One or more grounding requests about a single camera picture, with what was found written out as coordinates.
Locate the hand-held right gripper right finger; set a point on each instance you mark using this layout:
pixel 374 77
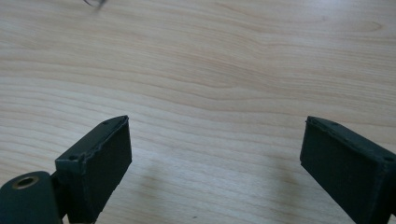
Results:
pixel 345 174

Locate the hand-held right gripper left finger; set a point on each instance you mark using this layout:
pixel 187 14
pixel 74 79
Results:
pixel 96 168

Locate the thin dark metal object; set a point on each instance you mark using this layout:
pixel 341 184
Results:
pixel 95 3

